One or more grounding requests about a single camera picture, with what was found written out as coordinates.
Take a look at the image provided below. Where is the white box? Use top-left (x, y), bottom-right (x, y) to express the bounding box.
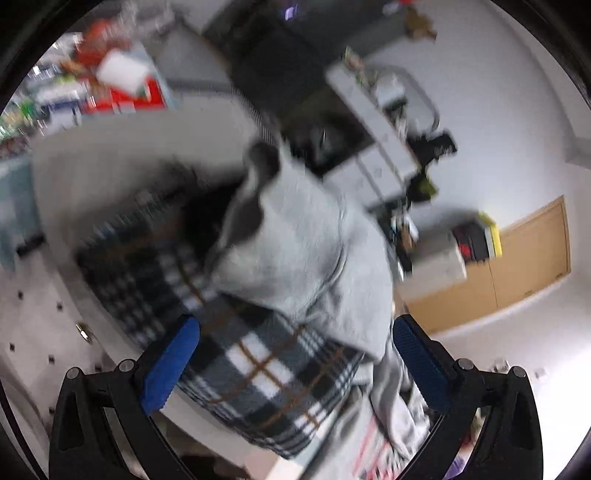
top-left (95, 48), bottom-right (155, 93)

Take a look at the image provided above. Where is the grey sweatshirt with red print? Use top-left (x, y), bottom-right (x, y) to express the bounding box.
top-left (205, 141), bottom-right (432, 480)

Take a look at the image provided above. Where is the shelf of colourful packets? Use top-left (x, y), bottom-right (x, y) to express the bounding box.
top-left (0, 32), bottom-right (93, 144)

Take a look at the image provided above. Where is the black cloth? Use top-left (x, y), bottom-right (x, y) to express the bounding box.
top-left (180, 182), bottom-right (241, 250)

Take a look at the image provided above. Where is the black box with red label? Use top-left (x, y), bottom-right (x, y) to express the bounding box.
top-left (451, 222), bottom-right (492, 264)

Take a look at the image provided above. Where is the low white drawer cabinet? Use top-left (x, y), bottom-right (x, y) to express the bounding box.
top-left (397, 228), bottom-right (468, 301)

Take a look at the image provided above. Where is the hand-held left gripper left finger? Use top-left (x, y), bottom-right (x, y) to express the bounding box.
top-left (48, 315), bottom-right (201, 480)

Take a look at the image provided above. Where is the dark desk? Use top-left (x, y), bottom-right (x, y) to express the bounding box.
top-left (203, 0), bottom-right (407, 84)

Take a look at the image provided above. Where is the dark plaid cloth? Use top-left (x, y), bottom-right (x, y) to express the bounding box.
top-left (76, 185), bottom-right (365, 460)

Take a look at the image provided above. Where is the wooden door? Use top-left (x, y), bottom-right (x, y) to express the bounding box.
top-left (399, 196), bottom-right (571, 335)

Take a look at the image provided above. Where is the yellow box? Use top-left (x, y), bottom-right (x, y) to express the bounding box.
top-left (478, 211), bottom-right (504, 259)

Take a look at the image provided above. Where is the white laundry tub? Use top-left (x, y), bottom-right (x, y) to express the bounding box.
top-left (30, 111), bottom-right (301, 480)

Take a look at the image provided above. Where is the green bag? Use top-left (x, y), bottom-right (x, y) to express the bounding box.
top-left (406, 171), bottom-right (438, 201)

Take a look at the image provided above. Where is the tall white drawer cabinet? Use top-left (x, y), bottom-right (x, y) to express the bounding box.
top-left (325, 62), bottom-right (439, 208)

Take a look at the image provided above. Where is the brown bag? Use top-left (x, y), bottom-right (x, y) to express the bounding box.
top-left (403, 7), bottom-right (438, 42)

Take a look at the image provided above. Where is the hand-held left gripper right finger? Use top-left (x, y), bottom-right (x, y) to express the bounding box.
top-left (392, 315), bottom-right (544, 480)

